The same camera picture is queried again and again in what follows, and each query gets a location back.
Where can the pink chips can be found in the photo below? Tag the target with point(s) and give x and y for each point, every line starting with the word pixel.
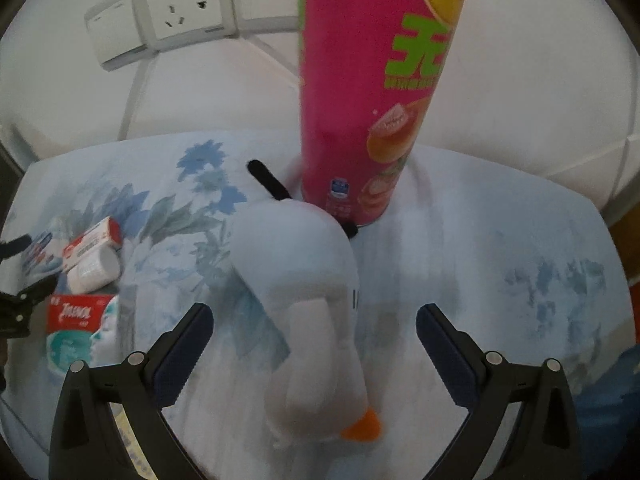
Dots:
pixel 350 110

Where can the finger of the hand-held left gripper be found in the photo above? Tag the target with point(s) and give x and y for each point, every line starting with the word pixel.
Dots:
pixel 17 305
pixel 15 246

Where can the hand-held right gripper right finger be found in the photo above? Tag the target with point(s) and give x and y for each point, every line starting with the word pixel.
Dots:
pixel 445 360

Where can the wooden wall trim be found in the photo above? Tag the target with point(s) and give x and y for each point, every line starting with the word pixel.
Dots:
pixel 625 245

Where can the white wall socket panel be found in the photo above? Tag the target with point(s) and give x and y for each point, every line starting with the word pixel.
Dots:
pixel 185 5

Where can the white goose plush toy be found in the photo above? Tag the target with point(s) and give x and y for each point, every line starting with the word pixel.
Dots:
pixel 300 280

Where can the blue white medicine packet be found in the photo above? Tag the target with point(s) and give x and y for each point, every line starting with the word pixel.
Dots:
pixel 42 255

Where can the blue floral tablecloth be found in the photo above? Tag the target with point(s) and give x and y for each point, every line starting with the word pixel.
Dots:
pixel 475 285

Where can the red white medicine box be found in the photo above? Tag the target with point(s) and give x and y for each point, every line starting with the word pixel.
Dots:
pixel 92 240

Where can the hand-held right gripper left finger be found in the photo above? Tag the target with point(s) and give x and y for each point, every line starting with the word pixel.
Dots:
pixel 182 355

